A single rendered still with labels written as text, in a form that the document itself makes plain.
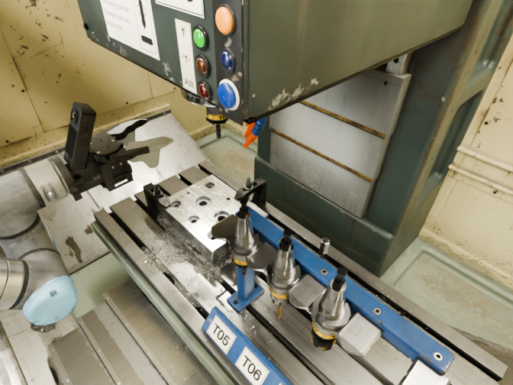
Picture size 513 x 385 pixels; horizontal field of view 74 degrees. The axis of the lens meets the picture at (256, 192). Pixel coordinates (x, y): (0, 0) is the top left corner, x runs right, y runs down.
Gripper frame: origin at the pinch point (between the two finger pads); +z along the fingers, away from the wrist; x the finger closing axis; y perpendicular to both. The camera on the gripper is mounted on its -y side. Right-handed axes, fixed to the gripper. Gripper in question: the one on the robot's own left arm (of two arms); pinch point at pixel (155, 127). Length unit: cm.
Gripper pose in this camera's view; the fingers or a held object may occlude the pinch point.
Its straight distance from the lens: 75.1
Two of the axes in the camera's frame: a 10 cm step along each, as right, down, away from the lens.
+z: 7.4, -4.5, 5.0
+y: 0.1, 7.5, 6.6
